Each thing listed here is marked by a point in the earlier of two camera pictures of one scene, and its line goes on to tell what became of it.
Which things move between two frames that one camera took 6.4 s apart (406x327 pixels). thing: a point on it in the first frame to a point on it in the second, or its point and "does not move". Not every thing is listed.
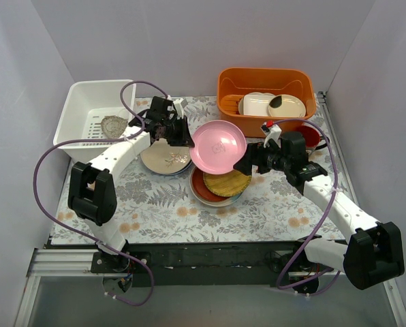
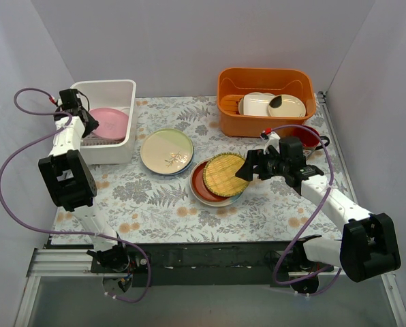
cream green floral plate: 161,158 does not move
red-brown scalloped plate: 201,189 does not move
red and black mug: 313,140 does not move
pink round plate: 218,145 to 113,124
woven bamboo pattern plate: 228,184 does not move
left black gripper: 181,131 to 88,123
